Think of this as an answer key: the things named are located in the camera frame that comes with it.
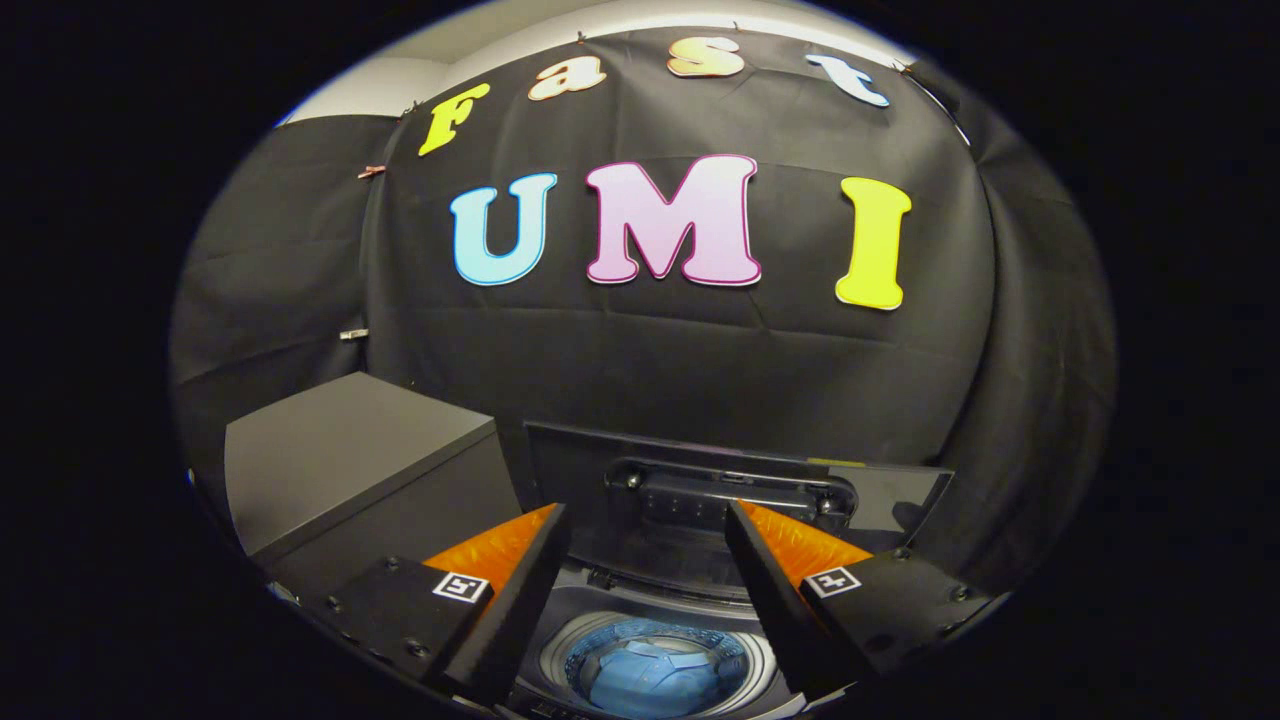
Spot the dark grey cabinet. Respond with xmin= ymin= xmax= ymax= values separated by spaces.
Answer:
xmin=222 ymin=372 xmax=526 ymax=601

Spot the light blue polo shirt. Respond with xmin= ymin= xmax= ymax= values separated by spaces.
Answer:
xmin=585 ymin=640 xmax=736 ymax=717

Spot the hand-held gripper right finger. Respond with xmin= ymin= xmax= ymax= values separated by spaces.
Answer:
xmin=725 ymin=498 xmax=1003 ymax=701

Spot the black backdrop cloth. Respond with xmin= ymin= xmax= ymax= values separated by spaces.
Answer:
xmin=170 ymin=28 xmax=1118 ymax=601

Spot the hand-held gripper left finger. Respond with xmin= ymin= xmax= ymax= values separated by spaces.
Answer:
xmin=298 ymin=502 xmax=574 ymax=709

